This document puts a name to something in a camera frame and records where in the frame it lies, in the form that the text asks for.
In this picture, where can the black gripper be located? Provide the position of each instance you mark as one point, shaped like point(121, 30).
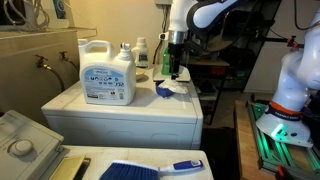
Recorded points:
point(175, 53)

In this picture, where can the white tissue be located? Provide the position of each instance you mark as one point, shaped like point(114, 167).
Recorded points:
point(175, 86)

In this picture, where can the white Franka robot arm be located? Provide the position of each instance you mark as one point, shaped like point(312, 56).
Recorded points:
point(293, 83)

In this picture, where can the blue mug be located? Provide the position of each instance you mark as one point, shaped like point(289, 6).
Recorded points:
point(164, 94)

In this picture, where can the cream bowl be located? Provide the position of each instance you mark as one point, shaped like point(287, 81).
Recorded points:
point(140, 74)

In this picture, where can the green bottle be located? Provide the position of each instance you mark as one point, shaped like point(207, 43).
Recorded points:
point(165, 65)

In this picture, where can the white tray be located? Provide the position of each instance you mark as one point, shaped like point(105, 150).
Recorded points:
point(158, 77)

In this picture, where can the small white bottle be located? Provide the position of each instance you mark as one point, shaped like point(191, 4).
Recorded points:
point(140, 53)

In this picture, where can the white front-load washing machine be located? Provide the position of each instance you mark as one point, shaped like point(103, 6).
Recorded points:
point(133, 123)

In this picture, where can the large white detergent jug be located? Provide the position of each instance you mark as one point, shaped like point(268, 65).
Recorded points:
point(106, 83)

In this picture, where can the white top-load washing machine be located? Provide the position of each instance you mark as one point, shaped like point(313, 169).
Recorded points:
point(140, 160)

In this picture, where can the wooden table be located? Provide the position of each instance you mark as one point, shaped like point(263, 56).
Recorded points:
point(245, 150)

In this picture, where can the blue white hand brush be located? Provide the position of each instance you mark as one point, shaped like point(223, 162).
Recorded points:
point(133, 171)

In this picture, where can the orange black bar clamp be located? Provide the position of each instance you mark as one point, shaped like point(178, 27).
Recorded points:
point(291, 40)

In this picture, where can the aluminium base frame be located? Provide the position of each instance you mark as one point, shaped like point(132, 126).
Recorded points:
point(266, 153)

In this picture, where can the white wall shelf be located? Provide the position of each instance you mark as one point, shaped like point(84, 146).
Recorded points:
point(50, 31)

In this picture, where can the small orange frame clamp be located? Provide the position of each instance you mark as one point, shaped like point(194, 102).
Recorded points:
point(280, 170)

